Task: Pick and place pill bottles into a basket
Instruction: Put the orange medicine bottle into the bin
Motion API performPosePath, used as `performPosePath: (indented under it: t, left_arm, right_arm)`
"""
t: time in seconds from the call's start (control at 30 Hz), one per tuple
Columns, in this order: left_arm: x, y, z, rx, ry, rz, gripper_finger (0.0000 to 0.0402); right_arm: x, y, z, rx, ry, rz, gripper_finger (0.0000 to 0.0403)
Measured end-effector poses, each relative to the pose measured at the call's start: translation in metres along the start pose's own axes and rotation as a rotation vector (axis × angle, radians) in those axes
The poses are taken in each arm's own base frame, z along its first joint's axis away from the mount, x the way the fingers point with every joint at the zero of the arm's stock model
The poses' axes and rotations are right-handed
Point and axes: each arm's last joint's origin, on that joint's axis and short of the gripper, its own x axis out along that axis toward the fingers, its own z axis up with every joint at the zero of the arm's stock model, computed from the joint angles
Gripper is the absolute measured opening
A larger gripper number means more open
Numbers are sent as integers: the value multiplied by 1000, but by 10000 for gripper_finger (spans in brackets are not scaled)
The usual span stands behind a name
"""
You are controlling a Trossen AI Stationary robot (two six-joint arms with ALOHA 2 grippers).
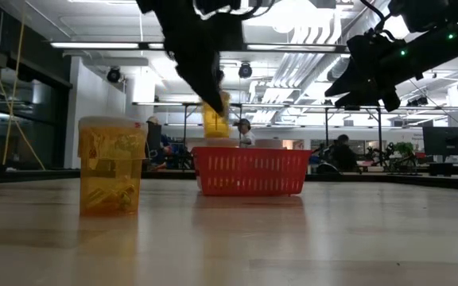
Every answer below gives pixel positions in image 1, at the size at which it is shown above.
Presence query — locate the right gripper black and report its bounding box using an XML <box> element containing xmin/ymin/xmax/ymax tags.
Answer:
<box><xmin>324</xmin><ymin>33</ymin><xmax>401</xmax><ymax>109</ymax></box>

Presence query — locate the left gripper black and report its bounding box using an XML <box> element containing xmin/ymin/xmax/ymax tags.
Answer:
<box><xmin>135</xmin><ymin>0</ymin><xmax>246</xmax><ymax>117</ymax></box>

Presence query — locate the orange pill bottle white cap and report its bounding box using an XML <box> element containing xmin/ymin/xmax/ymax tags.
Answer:
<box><xmin>201</xmin><ymin>91</ymin><xmax>232</xmax><ymax>139</ymax></box>
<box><xmin>77</xmin><ymin>115</ymin><xmax>149</xmax><ymax>218</ymax></box>

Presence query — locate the red plastic basket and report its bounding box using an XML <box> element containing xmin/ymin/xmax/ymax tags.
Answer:
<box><xmin>191</xmin><ymin>146</ymin><xmax>312</xmax><ymax>197</ymax></box>

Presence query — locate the black ceiling spotlight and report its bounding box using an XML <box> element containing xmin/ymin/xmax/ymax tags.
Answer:
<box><xmin>106</xmin><ymin>66</ymin><xmax>123</xmax><ymax>84</ymax></box>
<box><xmin>238</xmin><ymin>62</ymin><xmax>254</xmax><ymax>79</ymax></box>

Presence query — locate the person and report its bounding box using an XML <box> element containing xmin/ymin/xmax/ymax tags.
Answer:
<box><xmin>145</xmin><ymin>115</ymin><xmax>174</xmax><ymax>170</ymax></box>
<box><xmin>232</xmin><ymin>118</ymin><xmax>257</xmax><ymax>149</ymax></box>
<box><xmin>316</xmin><ymin>133</ymin><xmax>361</xmax><ymax>175</ymax></box>

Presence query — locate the green office plant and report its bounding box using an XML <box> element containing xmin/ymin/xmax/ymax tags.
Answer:
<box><xmin>394</xmin><ymin>141</ymin><xmax>416</xmax><ymax>158</ymax></box>

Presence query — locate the dark computer monitor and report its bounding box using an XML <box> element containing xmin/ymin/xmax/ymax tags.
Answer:
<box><xmin>422</xmin><ymin>126</ymin><xmax>458</xmax><ymax>157</ymax></box>

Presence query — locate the long ceiling light strip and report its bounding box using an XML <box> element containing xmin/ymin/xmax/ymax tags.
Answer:
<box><xmin>49</xmin><ymin>41</ymin><xmax>141</xmax><ymax>50</ymax></box>

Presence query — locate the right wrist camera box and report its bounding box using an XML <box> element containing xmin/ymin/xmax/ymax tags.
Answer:
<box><xmin>378</xmin><ymin>87</ymin><xmax>402</xmax><ymax>114</ymax></box>

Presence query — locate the yellow cable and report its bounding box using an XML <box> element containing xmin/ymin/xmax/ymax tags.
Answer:
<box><xmin>2</xmin><ymin>15</ymin><xmax>26</xmax><ymax>166</ymax></box>
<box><xmin>0</xmin><ymin>29</ymin><xmax>46</xmax><ymax>171</ymax></box>

